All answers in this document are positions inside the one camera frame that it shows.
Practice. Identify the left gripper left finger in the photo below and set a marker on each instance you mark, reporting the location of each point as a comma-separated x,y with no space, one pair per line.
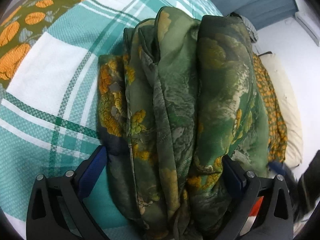
44,217

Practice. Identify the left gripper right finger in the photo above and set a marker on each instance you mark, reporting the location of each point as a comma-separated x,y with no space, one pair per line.
274,219

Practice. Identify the green landscape print garment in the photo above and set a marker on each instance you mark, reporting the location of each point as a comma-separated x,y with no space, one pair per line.
180,96

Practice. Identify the cream pillow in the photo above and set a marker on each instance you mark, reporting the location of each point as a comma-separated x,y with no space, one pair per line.
288,107

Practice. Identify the teal white plaid blanket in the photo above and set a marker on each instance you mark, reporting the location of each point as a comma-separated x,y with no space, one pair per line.
49,109

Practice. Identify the white air conditioner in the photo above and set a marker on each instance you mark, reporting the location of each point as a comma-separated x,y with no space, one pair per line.
308,25

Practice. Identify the orange floral green bedsheet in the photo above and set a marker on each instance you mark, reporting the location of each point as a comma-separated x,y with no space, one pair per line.
23,27

